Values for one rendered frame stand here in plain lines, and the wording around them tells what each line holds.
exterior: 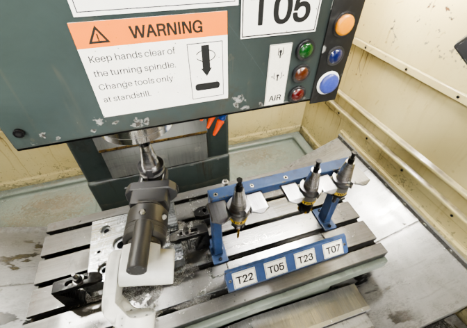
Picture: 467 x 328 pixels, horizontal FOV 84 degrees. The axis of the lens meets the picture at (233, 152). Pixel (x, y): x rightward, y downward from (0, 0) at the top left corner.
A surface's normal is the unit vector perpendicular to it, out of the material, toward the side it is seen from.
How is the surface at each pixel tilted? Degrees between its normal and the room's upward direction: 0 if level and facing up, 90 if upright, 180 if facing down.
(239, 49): 90
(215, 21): 90
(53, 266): 0
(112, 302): 33
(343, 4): 90
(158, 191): 1
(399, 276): 24
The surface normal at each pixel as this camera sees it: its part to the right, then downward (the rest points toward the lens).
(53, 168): 0.30, 0.64
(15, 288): 0.40, -0.76
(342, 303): 0.13, -0.76
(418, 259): -0.38, -0.59
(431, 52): -0.95, 0.20
